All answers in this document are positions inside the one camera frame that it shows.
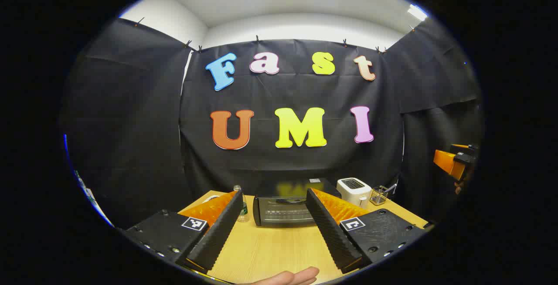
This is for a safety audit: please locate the white toaster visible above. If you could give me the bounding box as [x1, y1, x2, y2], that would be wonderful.
[337, 178, 372, 209]

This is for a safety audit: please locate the black electric oven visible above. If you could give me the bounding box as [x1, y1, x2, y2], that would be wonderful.
[253, 178, 342, 227]

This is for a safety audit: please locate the white side table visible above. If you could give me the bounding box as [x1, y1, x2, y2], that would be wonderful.
[73, 170, 115, 227]

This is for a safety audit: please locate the small ceiling light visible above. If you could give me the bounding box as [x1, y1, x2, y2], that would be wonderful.
[407, 4, 429, 21]

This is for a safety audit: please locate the black backdrop cloth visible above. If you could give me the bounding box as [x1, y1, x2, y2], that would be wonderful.
[59, 17, 484, 230]

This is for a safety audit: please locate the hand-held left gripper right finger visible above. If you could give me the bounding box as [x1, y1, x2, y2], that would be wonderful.
[305, 188, 428, 274]

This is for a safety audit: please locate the metal wire basket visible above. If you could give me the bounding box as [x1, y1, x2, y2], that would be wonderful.
[370, 186, 390, 206]

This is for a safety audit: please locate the clear plastic water bottle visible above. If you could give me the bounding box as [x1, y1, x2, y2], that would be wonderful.
[233, 185, 250, 223]

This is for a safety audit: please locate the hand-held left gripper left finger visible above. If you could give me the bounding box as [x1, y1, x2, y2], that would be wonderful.
[123, 190, 244, 273]

